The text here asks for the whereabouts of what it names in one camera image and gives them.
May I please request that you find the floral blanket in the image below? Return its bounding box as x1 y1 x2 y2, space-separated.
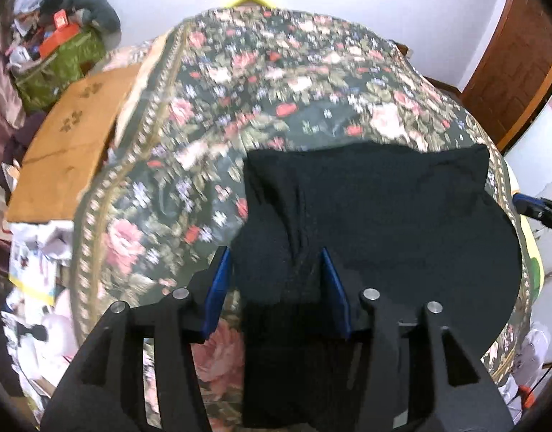
71 2 535 432

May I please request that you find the pile of papers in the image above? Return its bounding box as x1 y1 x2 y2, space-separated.
1 220 74 397

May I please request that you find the white plastic bag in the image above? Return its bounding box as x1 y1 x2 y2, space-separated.
501 324 551 406

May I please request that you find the grey plush cushion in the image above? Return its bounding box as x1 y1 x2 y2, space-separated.
71 0 122 32

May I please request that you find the dark purple cloth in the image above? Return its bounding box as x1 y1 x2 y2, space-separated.
1 112 47 190

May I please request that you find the green patterned bag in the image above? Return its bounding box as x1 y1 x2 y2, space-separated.
12 27 108 115

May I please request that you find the light printed bedsheet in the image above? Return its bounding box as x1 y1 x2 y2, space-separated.
503 94 552 280

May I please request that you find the brown cardboard box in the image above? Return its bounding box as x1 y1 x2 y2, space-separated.
6 63 146 223

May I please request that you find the black printed t-shirt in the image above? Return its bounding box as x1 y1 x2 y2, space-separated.
231 140 526 432

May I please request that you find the pile of mixed clutter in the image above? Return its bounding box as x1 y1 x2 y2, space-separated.
8 0 74 68

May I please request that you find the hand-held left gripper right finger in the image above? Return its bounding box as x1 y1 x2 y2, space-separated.
318 247 515 432

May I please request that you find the orange red box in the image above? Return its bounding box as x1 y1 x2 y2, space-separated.
38 9 81 57

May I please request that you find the brown wooden door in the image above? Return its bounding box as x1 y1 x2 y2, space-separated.
460 0 552 154

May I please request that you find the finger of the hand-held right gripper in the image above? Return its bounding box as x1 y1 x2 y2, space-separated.
512 193 552 237

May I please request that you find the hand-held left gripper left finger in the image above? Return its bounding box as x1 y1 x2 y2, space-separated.
39 247 234 432

